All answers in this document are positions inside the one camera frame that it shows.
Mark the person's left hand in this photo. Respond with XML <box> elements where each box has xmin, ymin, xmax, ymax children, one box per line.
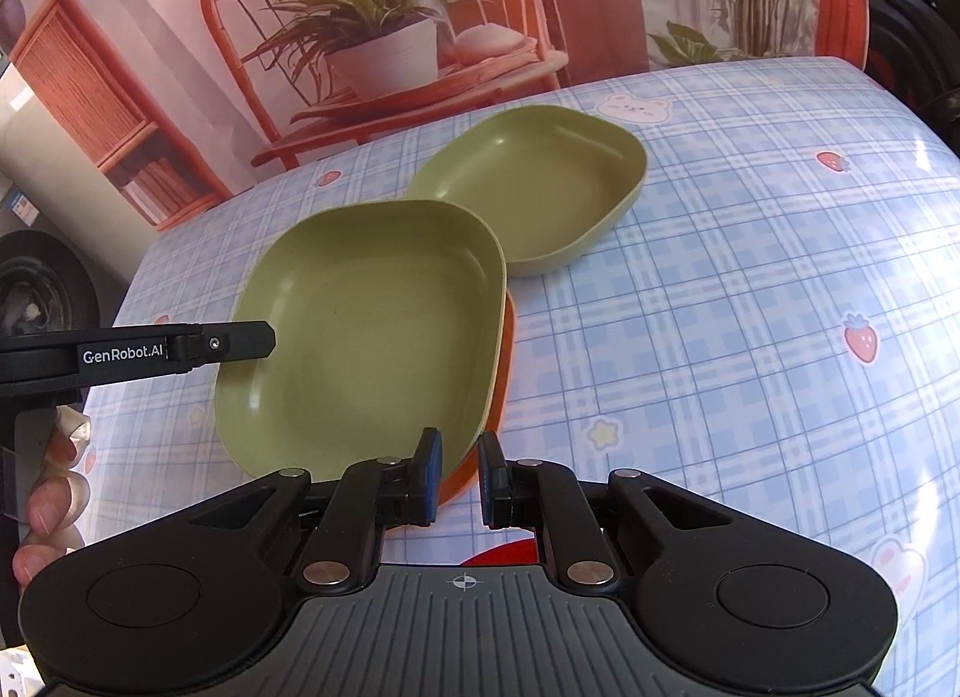
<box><xmin>11</xmin><ymin>404</ymin><xmax>95</xmax><ymax>591</ymax></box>

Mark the pale green square plate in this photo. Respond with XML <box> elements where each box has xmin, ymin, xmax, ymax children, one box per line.
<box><xmin>214</xmin><ymin>200</ymin><xmax>511</xmax><ymax>485</ymax></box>

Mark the black exercise bike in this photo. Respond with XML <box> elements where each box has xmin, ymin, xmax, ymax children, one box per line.
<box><xmin>861</xmin><ymin>0</ymin><xmax>960</xmax><ymax>160</ymax></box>

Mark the printed room backdrop cloth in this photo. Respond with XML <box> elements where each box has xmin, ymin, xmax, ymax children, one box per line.
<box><xmin>0</xmin><ymin>0</ymin><xmax>872</xmax><ymax>229</ymax></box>

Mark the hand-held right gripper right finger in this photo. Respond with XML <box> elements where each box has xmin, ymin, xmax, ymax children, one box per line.
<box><xmin>478</xmin><ymin>431</ymin><xmax>745</xmax><ymax>588</ymax></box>

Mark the red plastic bowl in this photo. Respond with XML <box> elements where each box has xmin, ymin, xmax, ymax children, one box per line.
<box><xmin>457</xmin><ymin>545</ymin><xmax>552</xmax><ymax>569</ymax></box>

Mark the grey washing machine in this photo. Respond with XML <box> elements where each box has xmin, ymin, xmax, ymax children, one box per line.
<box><xmin>0</xmin><ymin>172</ymin><xmax>106</xmax><ymax>340</ymax></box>

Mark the olive green square plate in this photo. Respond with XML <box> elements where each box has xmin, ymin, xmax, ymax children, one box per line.
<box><xmin>405</xmin><ymin>104</ymin><xmax>648</xmax><ymax>280</ymax></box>

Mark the orange square plate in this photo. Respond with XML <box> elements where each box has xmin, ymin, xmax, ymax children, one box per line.
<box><xmin>433</xmin><ymin>288</ymin><xmax>520</xmax><ymax>512</ymax></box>

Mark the blue checked tablecloth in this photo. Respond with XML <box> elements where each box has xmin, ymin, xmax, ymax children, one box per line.
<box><xmin>75</xmin><ymin>56</ymin><xmax>960</xmax><ymax>672</ymax></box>

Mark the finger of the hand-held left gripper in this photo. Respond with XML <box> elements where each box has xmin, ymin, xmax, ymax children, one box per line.
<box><xmin>184</xmin><ymin>320</ymin><xmax>277</xmax><ymax>373</ymax></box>

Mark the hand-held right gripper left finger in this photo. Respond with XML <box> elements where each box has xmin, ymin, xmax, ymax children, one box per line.
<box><xmin>187</xmin><ymin>427</ymin><xmax>443</xmax><ymax>594</ymax></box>

